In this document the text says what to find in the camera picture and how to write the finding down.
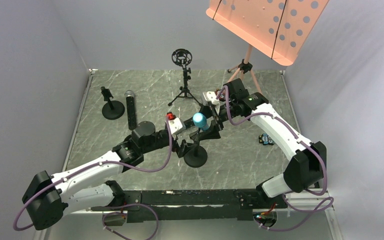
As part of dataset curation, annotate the black tripod shock mount stand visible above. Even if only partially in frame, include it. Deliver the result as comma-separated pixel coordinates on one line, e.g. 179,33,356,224
167,48,201,107

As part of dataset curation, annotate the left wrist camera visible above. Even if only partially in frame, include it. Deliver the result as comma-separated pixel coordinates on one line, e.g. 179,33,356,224
166,112,186,136

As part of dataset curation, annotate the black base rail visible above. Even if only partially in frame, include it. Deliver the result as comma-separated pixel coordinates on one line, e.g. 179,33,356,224
90,188,279,223

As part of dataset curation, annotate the black microphone silver grille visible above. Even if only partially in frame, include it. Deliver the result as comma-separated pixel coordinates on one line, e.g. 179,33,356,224
124,90,137,131

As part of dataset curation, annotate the pink music stand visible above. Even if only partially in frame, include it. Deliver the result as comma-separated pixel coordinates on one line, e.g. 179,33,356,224
205,0,328,81

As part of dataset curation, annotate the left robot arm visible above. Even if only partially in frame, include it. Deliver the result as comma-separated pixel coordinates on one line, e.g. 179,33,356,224
22,112,209,231

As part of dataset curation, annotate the blue microphone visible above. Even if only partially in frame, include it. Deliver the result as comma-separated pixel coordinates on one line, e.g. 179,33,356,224
192,112,210,131

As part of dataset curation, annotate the black small desk mic stand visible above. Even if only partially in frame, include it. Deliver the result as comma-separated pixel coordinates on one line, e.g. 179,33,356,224
100,86,125,120

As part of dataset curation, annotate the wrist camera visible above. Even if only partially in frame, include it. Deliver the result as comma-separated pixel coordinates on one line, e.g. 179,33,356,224
201,91,221,107
166,112,186,136

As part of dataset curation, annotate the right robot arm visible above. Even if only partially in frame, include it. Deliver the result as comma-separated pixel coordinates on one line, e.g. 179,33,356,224
194,78,328,200

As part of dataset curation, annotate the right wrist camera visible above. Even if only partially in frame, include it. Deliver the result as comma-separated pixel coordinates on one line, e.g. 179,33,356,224
201,91,221,107

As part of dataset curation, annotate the black clip desk mic stand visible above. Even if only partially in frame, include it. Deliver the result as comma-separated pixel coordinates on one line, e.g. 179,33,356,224
183,129,208,168

